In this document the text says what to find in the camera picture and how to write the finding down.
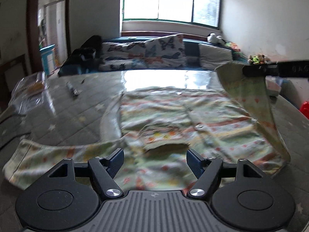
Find green patterned child's jacket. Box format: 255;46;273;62
2;61;291;190

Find butterfly print pillow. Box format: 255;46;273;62
145;33;187;67

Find colourful toys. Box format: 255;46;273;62
224;41;242;54

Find white plush toy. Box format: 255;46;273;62
207;33;224;44

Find small brown plush toy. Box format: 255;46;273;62
249;53;269;64

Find green framed window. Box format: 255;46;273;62
121;0;222;31

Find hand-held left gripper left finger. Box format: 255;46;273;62
48;148;125;199

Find teal blue sofa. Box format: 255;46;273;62
58;37;249;76

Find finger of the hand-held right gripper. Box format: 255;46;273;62
242;63;278;78

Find dark wooden door frame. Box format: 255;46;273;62
26;0;71;75

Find clear plastic food container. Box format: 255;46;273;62
12;74;47;104

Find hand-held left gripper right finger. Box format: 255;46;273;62
187;149;263;199

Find butterfly print pillows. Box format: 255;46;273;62
98;41;187;72

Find black bag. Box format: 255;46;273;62
65;35;102;66

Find blue white cabinet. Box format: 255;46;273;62
40;44;56;75

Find grey cushion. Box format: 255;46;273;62
198;43;233;71

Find red plastic stool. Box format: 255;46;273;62
299;101;309;119

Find black pen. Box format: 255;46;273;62
66;82;80;99

